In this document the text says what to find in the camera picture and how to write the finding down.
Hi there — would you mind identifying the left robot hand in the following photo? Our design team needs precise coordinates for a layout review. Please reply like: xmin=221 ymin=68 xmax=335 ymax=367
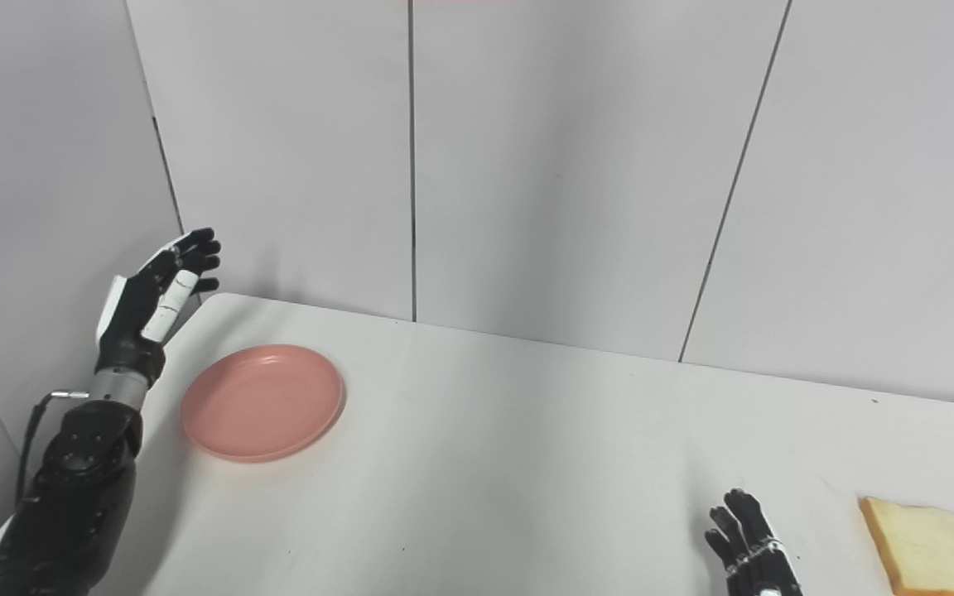
xmin=94 ymin=228 xmax=222 ymax=384

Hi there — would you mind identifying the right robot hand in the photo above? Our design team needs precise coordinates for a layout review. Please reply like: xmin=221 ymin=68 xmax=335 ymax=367
xmin=704 ymin=488 xmax=804 ymax=596

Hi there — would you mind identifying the pink plate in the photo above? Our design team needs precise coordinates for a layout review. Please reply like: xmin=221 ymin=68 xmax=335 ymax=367
xmin=181 ymin=344 xmax=345 ymax=463

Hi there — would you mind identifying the slice of bread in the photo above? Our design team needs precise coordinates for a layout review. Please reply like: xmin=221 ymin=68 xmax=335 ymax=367
xmin=859 ymin=496 xmax=954 ymax=596

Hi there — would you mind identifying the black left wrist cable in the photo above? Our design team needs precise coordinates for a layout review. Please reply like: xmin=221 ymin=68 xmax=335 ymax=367
xmin=15 ymin=391 xmax=90 ymax=506

